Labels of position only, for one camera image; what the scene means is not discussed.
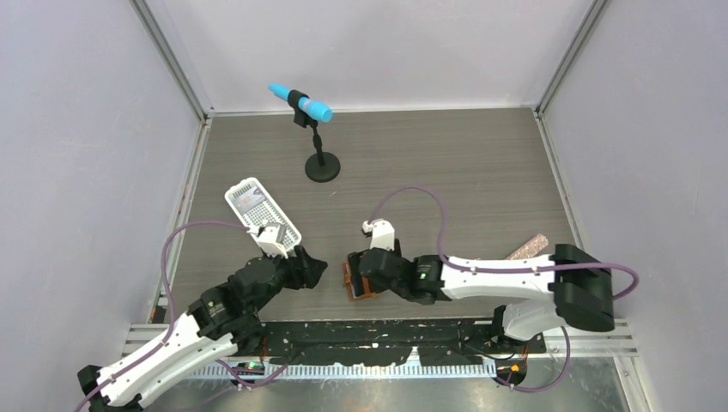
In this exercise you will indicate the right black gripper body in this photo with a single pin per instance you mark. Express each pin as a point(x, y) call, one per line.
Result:
point(354, 257)

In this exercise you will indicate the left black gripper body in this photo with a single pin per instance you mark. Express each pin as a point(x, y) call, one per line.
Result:
point(290, 276)

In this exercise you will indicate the brown leather card holder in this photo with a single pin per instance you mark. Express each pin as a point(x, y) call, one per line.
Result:
point(357, 288)

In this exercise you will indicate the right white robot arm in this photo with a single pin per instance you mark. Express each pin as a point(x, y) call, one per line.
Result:
point(567, 287)

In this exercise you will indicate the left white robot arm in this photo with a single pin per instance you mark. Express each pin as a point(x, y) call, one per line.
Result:
point(222, 322)

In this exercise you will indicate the card in basket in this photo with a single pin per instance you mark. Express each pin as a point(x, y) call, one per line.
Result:
point(248, 200)

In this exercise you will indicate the white perforated plastic basket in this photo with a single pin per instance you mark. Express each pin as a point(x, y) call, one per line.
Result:
point(264, 214)

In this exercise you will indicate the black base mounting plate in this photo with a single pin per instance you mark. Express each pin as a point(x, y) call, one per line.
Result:
point(380, 343)

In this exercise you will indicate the black microphone stand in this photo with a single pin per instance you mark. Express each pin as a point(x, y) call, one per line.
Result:
point(322, 166)

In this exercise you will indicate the pink glitter stick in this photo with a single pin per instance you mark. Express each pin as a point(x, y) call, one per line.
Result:
point(530, 248)

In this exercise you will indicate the blue toy microphone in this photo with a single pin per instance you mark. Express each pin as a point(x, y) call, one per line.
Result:
point(305, 109)

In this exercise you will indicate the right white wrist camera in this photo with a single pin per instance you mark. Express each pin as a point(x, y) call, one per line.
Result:
point(381, 234)

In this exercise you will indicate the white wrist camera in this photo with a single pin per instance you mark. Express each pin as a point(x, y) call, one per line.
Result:
point(270, 240)
point(381, 234)

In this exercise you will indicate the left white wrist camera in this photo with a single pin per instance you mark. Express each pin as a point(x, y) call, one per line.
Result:
point(270, 240)

